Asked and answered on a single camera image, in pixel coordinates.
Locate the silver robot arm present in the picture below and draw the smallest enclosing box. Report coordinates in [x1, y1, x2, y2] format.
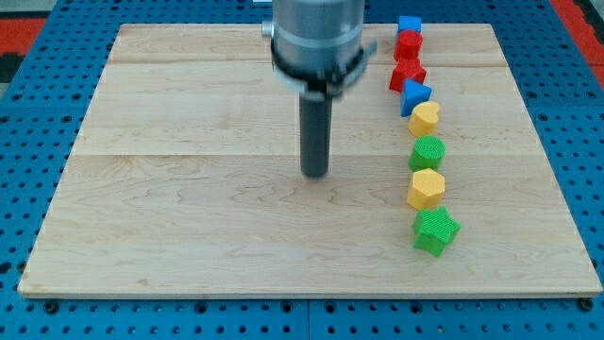
[261, 0, 377, 101]

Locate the yellow hexagon block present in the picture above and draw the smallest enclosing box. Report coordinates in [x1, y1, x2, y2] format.
[407, 168, 445, 210]

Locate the green star block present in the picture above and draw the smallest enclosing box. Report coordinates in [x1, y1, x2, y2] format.
[412, 207, 461, 258]

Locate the red star block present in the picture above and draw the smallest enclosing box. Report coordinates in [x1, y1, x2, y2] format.
[389, 59, 427, 93]

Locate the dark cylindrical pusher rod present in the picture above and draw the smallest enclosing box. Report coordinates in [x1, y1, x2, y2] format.
[299, 96, 332, 179]

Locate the wooden board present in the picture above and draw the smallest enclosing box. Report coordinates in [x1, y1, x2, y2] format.
[18, 24, 602, 299]

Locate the green cylinder block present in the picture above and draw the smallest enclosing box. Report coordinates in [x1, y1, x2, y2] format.
[409, 135, 446, 171]

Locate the yellow heart block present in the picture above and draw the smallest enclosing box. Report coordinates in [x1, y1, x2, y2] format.
[408, 101, 441, 137]

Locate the blue triangle block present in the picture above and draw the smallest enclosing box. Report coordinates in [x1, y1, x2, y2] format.
[400, 78, 432, 117]

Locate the red cylinder block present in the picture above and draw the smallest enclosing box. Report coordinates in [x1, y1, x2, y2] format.
[394, 30, 423, 61]

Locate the blue cube block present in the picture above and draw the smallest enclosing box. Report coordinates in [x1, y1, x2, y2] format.
[397, 15, 423, 33]

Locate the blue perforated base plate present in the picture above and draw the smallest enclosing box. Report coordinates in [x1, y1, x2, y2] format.
[1, 0, 603, 339]

